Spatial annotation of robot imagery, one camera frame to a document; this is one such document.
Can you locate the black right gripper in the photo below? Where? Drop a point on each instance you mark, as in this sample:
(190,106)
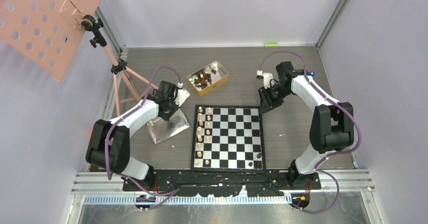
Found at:
(267,103)

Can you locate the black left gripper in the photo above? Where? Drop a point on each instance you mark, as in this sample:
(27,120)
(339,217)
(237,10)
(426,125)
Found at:
(166,117)

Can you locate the silver tin lid tray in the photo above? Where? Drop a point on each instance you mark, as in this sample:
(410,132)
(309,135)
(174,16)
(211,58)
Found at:
(161,130)

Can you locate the black white chessboard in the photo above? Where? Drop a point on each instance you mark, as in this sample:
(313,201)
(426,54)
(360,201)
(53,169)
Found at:
(232,137)

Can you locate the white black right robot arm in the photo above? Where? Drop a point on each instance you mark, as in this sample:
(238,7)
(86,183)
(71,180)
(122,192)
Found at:
(331,129)

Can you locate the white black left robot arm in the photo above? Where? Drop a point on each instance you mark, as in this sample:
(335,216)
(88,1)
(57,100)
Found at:
(109,144)

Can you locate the gold tin with dark pieces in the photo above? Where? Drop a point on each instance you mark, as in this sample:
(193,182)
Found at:
(208,78)

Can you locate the green tape marker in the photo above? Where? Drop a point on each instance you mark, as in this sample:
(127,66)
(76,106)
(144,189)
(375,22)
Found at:
(270,44)

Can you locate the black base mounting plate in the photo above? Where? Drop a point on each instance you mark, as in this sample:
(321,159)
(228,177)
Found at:
(187,183)

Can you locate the pink perforated music stand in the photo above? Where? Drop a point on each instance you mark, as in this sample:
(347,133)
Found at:
(48,32)

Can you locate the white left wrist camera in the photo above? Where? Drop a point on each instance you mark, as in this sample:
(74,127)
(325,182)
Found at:
(181,95)

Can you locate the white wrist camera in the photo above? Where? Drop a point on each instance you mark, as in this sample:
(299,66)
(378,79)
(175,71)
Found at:
(181,95)
(266,77)

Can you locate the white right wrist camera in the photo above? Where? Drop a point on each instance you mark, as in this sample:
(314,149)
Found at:
(266,77)

